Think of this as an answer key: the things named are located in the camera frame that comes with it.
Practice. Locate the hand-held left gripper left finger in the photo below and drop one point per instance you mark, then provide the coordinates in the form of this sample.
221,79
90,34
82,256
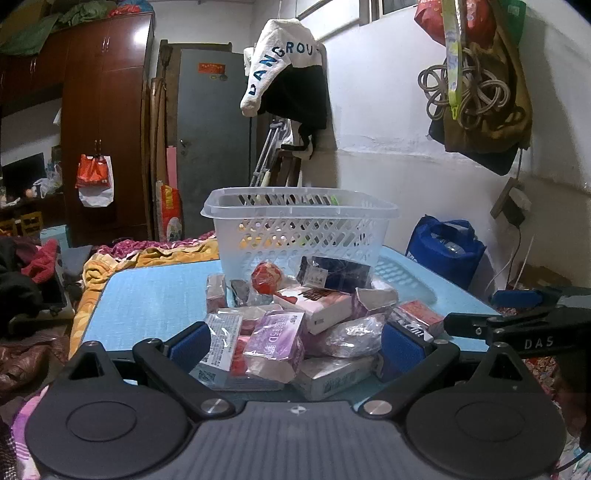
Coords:
189,344

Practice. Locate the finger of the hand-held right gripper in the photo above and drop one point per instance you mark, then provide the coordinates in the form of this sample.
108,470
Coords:
512,298
471,325

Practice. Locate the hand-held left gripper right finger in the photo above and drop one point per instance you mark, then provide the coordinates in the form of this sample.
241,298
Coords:
401,350

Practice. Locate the clear packet with red print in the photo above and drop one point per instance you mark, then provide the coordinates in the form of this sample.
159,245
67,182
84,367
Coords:
221,346

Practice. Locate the red and white box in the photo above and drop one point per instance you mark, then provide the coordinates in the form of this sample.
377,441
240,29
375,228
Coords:
418,316

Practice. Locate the clear plastic packet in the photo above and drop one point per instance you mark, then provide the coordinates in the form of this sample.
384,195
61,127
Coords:
351,339

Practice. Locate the small pink packet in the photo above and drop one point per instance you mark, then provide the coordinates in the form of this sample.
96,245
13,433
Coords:
216,293

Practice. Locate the torn white packet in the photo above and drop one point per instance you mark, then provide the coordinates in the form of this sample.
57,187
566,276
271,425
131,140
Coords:
376,299

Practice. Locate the black item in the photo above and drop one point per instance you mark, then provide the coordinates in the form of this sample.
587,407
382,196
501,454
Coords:
241,293

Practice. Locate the purple packet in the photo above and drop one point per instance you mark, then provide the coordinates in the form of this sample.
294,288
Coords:
277,346

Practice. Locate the white and pink box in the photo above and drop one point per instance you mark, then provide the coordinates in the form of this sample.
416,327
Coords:
318,309

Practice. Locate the red round candy packet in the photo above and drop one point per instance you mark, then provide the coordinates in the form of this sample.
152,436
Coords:
265,277

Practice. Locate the dark blue snack packet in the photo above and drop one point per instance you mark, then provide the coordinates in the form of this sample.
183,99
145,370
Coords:
332,273

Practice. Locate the white plastic basket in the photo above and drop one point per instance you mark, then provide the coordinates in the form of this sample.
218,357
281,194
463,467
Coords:
300,230

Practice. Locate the cardboard box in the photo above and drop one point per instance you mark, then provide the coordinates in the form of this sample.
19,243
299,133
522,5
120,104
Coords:
540,277

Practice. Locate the blue tote bag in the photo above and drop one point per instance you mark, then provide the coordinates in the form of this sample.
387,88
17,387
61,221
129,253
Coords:
443,254

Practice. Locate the yellow floral blanket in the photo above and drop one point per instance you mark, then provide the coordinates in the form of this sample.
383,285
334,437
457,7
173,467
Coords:
99,272

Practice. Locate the red printed sack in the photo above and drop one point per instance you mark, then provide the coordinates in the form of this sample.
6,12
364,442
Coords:
169,212

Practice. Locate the olive hanging bag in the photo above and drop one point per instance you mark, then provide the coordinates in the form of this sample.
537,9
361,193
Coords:
503,134

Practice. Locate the red cloth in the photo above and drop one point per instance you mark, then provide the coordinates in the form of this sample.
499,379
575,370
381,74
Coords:
41,263

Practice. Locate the pink paper roll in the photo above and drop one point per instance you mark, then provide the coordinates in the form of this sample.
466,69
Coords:
171,166

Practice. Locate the red and white plastic bag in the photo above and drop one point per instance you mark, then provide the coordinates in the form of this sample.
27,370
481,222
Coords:
94,180

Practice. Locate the metal crutches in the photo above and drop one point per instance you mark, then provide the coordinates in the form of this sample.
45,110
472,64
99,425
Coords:
265,152

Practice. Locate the grey door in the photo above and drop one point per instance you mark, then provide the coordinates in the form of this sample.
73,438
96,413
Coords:
212,138

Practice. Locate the dark television screen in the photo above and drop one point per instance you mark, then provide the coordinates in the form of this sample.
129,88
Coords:
21,177

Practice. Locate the brown wooden wardrobe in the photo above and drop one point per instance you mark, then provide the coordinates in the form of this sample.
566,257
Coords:
106,115

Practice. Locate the white and black hanging jacket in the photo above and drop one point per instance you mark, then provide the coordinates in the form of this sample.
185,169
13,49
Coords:
286,69

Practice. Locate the red hanging plastic bag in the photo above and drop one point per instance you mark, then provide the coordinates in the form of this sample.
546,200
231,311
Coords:
429,18

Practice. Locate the green cloth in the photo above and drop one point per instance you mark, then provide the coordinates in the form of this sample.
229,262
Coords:
69,18

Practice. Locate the white wall charger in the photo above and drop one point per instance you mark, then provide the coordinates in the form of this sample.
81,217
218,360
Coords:
517,207

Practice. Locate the wooden wall board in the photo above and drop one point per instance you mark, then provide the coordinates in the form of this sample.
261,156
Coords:
499,198

